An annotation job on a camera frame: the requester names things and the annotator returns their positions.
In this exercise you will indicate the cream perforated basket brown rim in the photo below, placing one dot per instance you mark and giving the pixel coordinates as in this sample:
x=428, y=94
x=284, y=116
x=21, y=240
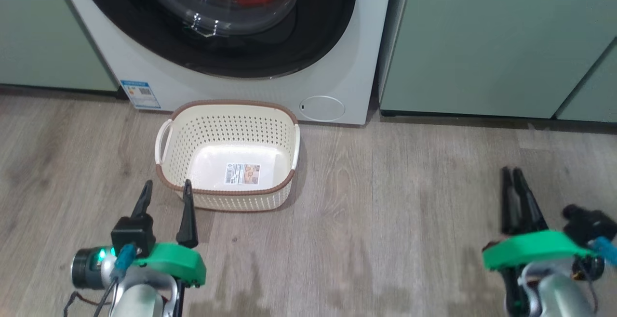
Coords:
x=231, y=124

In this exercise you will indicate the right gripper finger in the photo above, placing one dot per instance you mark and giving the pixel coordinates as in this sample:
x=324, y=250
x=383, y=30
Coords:
x=508, y=206
x=530, y=211

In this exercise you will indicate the white front-load washing machine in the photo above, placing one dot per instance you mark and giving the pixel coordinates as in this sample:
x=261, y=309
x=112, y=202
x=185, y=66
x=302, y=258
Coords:
x=347, y=61

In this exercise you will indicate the round filter cover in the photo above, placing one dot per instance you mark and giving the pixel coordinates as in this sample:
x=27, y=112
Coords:
x=322, y=109

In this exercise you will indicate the paper label inside basket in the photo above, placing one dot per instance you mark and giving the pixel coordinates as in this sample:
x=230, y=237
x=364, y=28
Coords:
x=242, y=174

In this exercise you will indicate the right wrist blue connector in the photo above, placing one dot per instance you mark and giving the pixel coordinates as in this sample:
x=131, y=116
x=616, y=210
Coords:
x=606, y=249

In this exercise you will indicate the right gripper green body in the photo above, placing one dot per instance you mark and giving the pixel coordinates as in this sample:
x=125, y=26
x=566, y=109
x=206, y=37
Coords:
x=535, y=247

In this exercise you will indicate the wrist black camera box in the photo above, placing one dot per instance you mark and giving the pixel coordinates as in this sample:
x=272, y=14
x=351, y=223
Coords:
x=585, y=223
x=132, y=232

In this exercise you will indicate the wrist blue connector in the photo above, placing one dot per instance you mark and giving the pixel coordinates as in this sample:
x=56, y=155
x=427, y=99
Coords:
x=606, y=249
x=125, y=259

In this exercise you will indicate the blue energy label sticker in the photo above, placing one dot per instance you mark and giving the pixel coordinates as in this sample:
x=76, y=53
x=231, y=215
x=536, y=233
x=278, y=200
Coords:
x=140, y=94

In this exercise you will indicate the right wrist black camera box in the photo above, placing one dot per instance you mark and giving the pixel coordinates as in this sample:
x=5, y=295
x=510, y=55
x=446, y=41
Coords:
x=585, y=223

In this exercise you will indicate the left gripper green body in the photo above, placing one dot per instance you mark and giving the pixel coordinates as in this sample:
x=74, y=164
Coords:
x=178, y=259

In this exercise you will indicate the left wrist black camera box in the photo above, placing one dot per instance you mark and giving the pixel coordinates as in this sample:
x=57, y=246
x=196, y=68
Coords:
x=132, y=232

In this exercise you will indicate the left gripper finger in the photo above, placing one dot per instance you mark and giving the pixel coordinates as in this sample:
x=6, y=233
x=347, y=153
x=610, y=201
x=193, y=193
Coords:
x=188, y=225
x=143, y=201

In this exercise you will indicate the left wrist blue connector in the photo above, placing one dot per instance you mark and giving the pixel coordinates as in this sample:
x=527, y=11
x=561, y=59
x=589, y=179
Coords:
x=125, y=259

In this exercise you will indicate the pale green cabinet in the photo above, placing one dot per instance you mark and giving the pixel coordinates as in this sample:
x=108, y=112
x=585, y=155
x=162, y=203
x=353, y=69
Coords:
x=43, y=28
x=482, y=42
x=595, y=95

